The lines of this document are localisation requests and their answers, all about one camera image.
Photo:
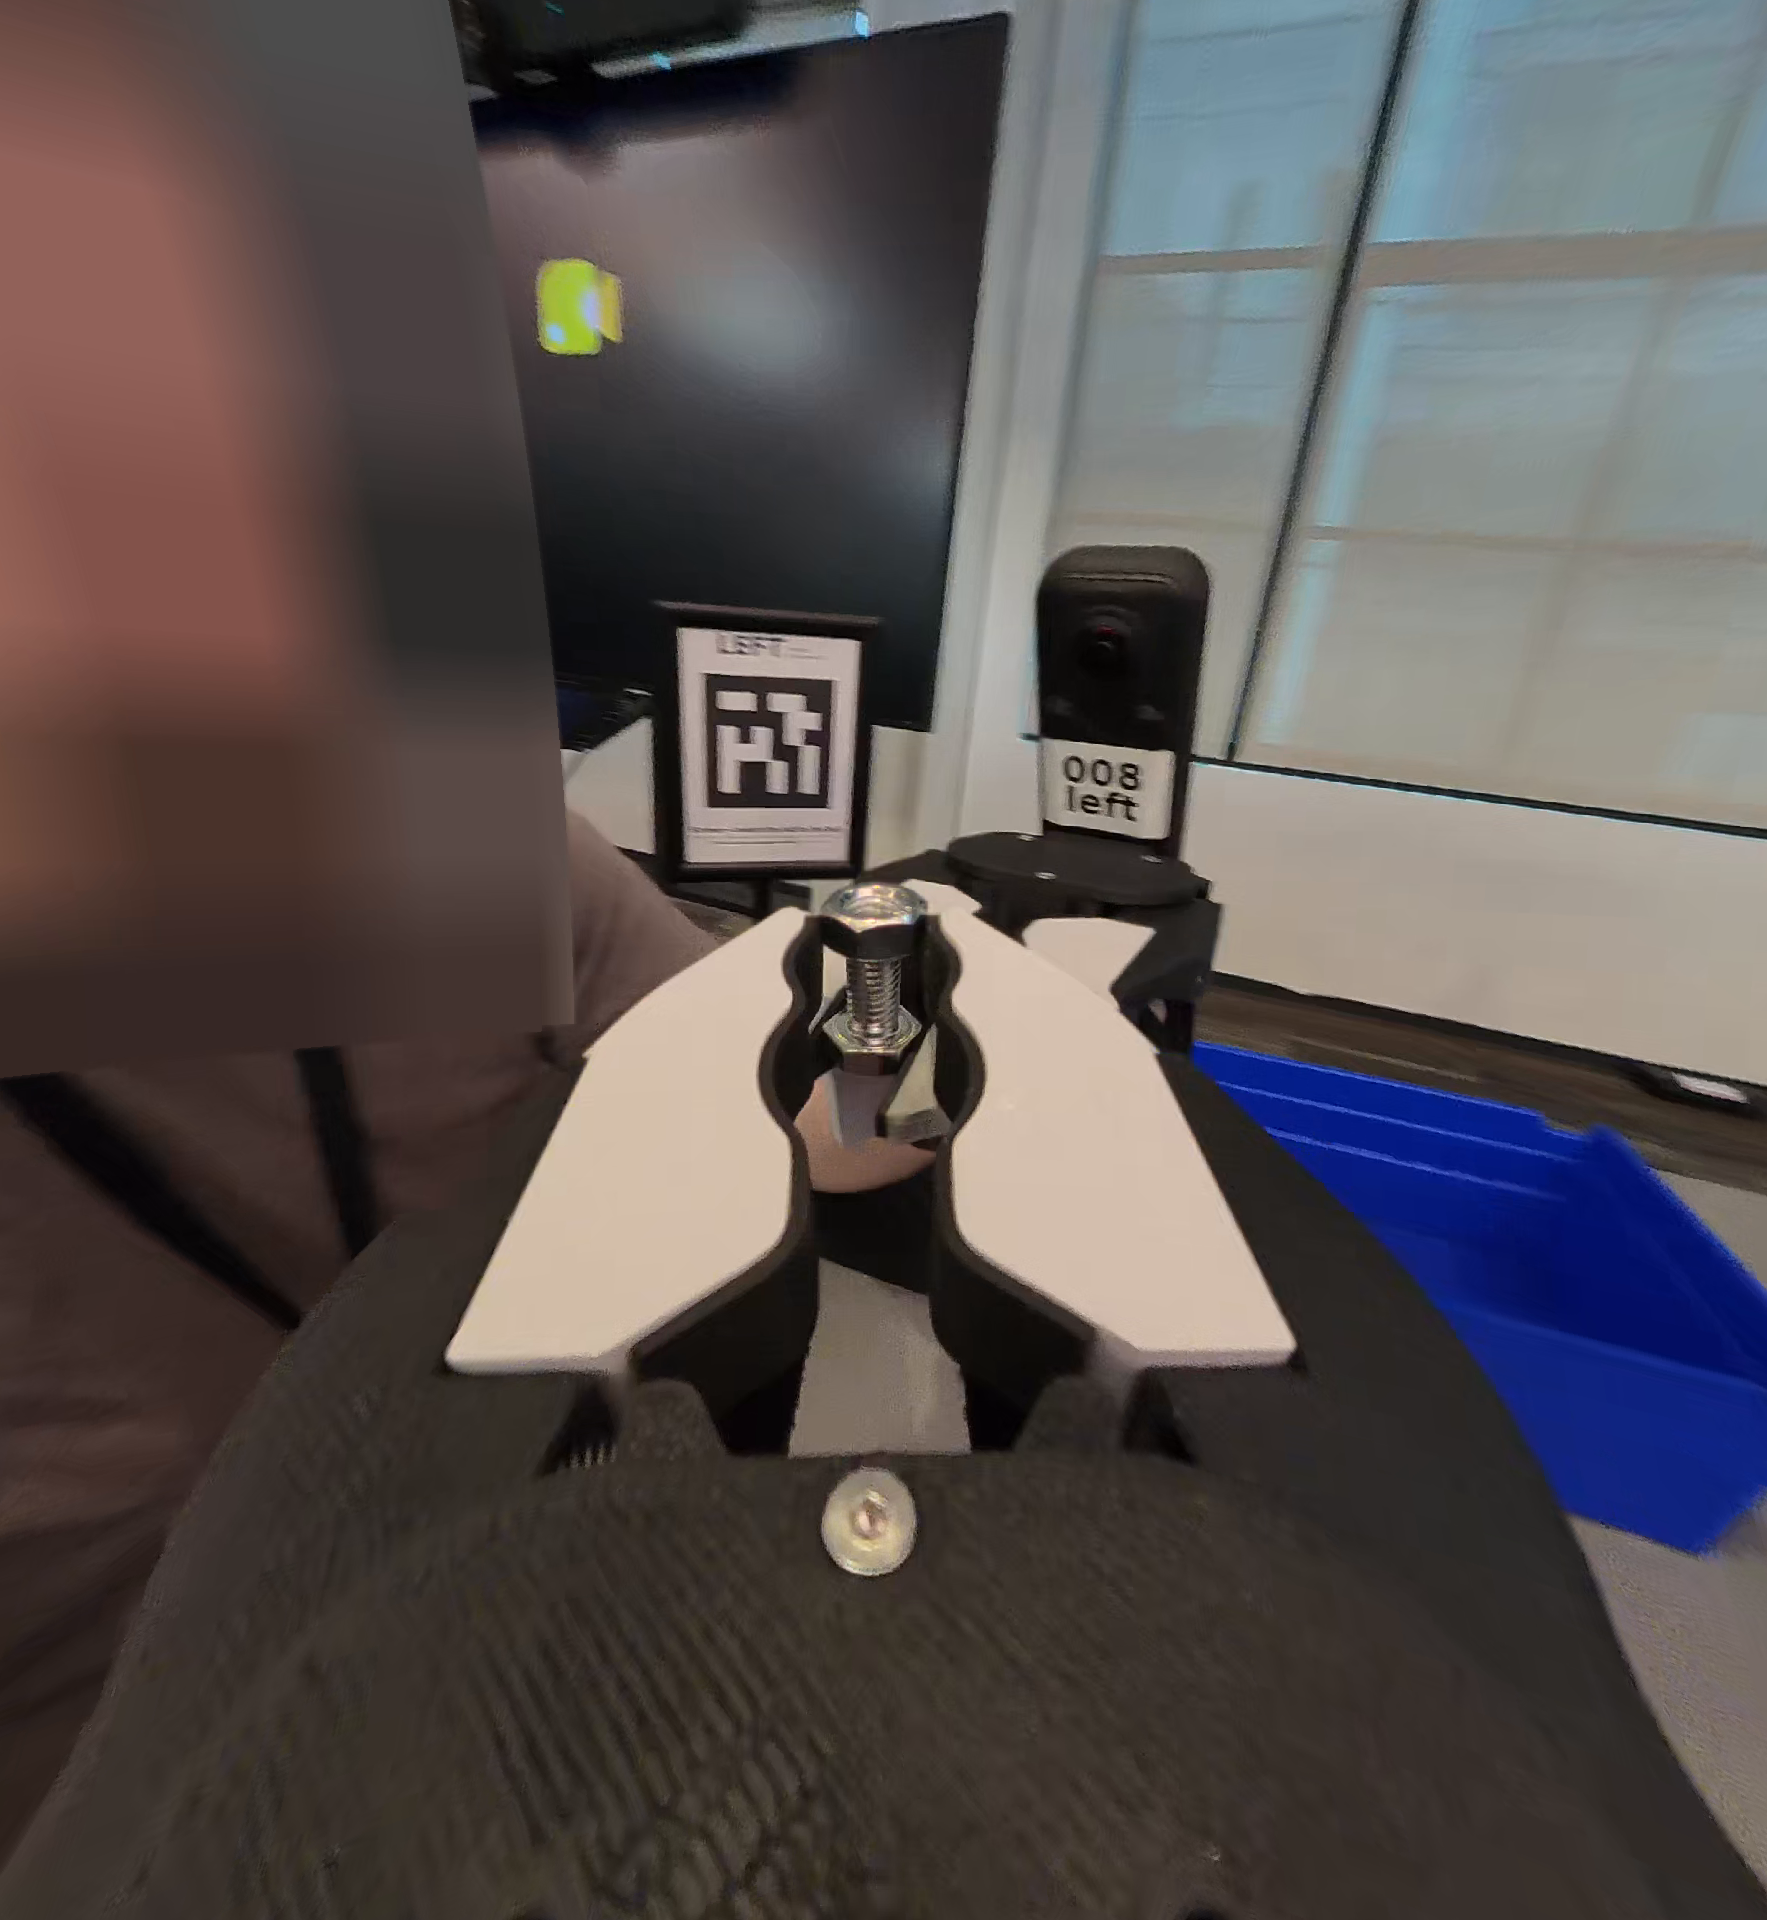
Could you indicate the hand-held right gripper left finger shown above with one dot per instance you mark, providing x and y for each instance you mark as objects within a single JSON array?
[{"x": 647, "y": 1170}]

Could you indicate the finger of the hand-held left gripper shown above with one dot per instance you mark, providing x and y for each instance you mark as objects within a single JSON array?
[
  {"x": 853, "y": 1094},
  {"x": 1081, "y": 951}
]

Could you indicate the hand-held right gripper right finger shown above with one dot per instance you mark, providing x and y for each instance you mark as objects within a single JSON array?
[{"x": 1107, "y": 1186}]

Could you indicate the silver hex bolt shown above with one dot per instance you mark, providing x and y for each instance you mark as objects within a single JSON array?
[{"x": 872, "y": 990}]

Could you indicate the person's left hand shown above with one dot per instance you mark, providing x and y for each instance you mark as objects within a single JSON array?
[{"x": 863, "y": 1170}]

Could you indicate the black sign easel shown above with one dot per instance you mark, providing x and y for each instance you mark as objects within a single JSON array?
[{"x": 756, "y": 898}]

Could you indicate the black framed marker sign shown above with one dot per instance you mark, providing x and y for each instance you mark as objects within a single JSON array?
[{"x": 772, "y": 736}]

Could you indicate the large blue plastic bin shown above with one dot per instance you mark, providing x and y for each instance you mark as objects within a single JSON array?
[{"x": 1497, "y": 1271}]

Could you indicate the large paned window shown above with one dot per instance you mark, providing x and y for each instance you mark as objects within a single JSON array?
[{"x": 1497, "y": 454}]

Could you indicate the large black monitor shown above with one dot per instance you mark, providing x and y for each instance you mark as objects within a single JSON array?
[{"x": 749, "y": 376}]

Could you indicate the yellow-green sticker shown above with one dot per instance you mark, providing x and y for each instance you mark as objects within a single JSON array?
[{"x": 579, "y": 306}]

